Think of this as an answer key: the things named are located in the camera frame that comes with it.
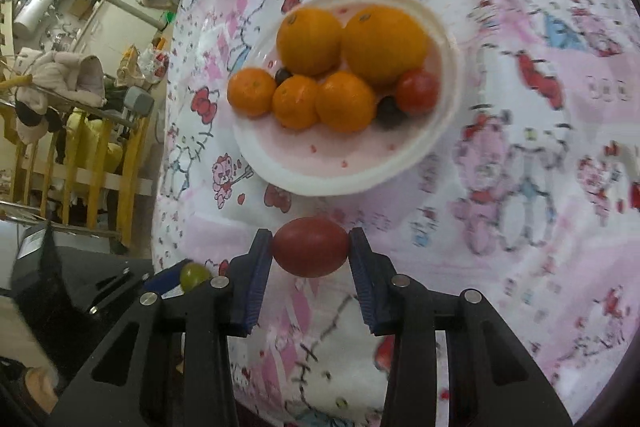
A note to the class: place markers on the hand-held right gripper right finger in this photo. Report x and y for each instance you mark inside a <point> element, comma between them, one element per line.
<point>367,287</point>

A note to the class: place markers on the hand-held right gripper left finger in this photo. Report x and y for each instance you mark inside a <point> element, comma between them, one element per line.
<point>254,282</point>

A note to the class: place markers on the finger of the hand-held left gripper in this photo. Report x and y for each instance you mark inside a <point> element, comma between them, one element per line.
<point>162,285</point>

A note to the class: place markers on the green grape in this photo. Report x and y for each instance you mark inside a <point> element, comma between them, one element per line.
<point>195,275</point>

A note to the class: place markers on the large red cherry tomato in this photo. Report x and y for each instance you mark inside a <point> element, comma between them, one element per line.
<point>310,247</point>

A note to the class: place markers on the pink ceramic plate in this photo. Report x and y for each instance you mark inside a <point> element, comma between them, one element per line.
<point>320,162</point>

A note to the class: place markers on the dark purple grape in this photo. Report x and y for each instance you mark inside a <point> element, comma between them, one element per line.
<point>390,112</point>
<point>283,76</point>

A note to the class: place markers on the small tangerine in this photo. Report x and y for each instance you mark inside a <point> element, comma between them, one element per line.
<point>251,92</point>
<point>296,103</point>
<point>346,103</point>

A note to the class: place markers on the small red cherry tomato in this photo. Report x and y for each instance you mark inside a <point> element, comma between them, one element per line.
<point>418,91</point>

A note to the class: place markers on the person's left hand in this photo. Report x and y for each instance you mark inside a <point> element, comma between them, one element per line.
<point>40,387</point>

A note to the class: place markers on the yellow wooden rack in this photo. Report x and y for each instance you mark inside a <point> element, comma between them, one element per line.
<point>100,177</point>

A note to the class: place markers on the pink padded jacket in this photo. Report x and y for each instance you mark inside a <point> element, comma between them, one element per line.
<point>60,79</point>

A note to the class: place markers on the plastic bags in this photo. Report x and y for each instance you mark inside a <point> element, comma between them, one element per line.
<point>145,64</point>

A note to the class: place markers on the pink cartoon printed blanket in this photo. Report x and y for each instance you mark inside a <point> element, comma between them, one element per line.
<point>500,107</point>

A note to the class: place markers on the large orange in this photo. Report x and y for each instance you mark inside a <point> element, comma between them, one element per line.
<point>386,44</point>
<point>309,41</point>

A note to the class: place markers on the white cylindrical appliance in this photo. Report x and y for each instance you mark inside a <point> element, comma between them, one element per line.
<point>32,9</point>

